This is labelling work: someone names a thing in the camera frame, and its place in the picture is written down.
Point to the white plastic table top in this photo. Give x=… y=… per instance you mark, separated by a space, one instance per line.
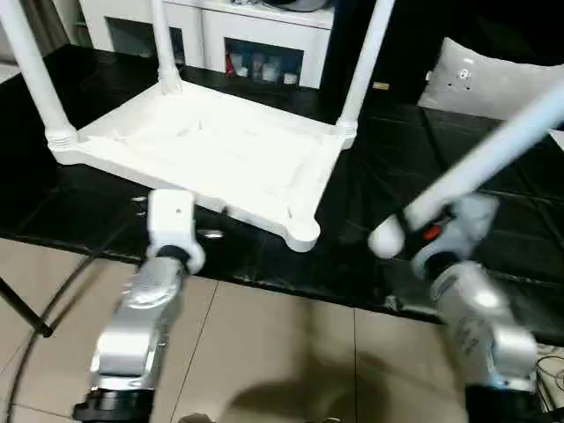
x=211 y=150

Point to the white plastic table leg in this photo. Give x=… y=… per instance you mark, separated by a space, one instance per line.
x=484 y=154
x=31 y=79
x=165 y=48
x=368 y=66

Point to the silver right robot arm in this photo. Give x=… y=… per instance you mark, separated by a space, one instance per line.
x=484 y=317

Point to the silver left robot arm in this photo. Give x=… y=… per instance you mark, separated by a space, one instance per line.
x=132 y=317

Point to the white flat board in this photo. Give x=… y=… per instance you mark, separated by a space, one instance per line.
x=558 y=141

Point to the white pillow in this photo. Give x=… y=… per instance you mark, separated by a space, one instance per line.
x=476 y=79

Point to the black box with gold label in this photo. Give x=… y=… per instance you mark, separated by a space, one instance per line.
x=405 y=44

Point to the black left robot foot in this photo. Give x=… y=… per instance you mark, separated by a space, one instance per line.
x=198 y=417

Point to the black metal table leg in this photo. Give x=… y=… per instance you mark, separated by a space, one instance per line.
x=26 y=308

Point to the white glass-door cabinet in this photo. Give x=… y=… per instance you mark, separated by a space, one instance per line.
x=207 y=26

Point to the grey round pot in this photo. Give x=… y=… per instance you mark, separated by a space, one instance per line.
x=299 y=4

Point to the grey curtain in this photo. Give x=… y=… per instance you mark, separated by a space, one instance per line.
x=61 y=22

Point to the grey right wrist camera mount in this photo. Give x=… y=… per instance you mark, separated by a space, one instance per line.
x=471 y=224

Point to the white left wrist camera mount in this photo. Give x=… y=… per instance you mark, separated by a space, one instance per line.
x=172 y=220

